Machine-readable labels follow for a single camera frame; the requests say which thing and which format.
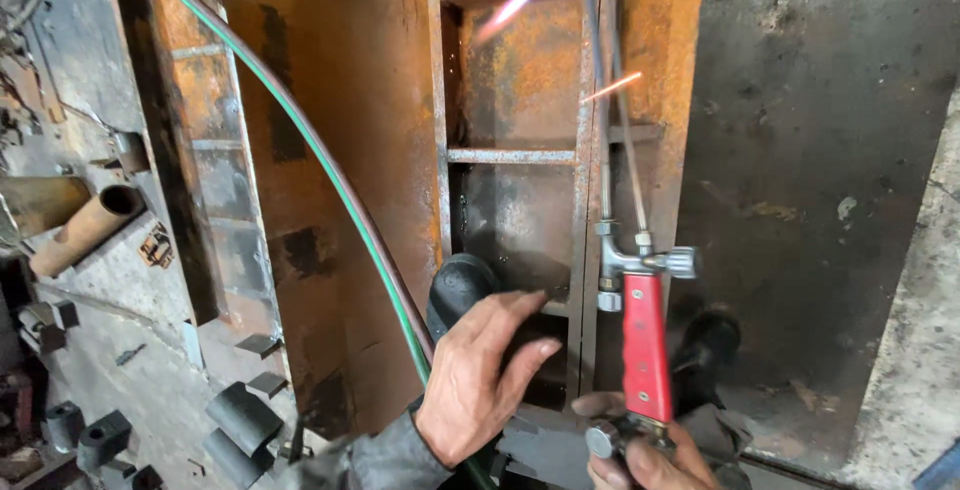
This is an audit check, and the person's left hand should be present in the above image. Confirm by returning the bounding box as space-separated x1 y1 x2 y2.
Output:
414 290 564 470

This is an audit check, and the person's right hand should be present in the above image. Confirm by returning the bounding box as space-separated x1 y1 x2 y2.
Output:
570 391 723 490

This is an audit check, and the red-handled gas cutting torch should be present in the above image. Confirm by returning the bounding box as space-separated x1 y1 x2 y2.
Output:
525 0 702 463

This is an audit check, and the person's black boot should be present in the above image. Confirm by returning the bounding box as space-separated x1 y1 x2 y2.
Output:
669 310 744 418
426 253 502 343

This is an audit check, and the small flat steel plate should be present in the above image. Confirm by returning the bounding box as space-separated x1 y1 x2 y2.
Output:
246 371 291 400
234 333 285 361

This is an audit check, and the curved dark steel piece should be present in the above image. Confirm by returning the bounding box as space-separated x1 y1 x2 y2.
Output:
204 381 286 455
201 428 277 490

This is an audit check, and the blue object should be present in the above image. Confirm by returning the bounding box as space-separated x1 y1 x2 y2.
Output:
911 437 960 490

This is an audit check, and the dark steel plate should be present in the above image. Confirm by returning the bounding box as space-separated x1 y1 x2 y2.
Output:
663 0 960 476

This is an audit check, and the rusty ribbed steel beam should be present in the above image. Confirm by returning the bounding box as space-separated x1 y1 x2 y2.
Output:
108 0 292 375

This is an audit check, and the black steel block with hole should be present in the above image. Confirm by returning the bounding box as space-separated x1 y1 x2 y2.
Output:
76 409 134 472
45 400 86 452

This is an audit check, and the green gas hose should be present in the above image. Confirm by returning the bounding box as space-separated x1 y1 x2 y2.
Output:
120 0 498 490

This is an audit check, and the rusty steel frame beam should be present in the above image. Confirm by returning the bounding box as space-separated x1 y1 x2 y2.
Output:
213 0 710 439

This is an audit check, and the rusty metal bracket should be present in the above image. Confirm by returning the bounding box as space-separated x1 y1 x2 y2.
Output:
137 222 175 271

